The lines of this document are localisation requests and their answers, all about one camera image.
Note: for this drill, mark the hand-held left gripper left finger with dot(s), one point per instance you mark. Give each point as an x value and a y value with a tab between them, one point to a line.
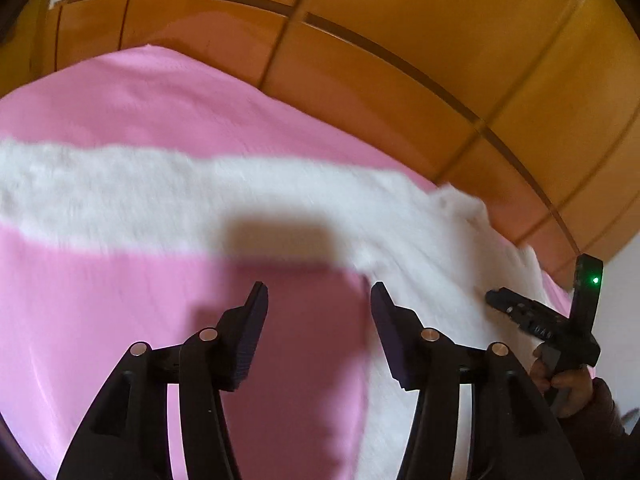
252	330

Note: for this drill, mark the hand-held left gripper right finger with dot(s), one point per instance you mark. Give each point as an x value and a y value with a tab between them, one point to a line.
387	330

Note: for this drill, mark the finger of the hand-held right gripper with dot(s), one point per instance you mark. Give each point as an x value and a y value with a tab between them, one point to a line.
525	312

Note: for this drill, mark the white knitted garment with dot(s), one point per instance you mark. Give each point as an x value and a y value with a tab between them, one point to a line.
280	210

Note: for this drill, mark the person's right hand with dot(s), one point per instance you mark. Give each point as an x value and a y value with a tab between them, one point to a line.
567	392

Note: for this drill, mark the pink bed sheet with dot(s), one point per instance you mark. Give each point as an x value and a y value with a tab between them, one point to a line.
150	310

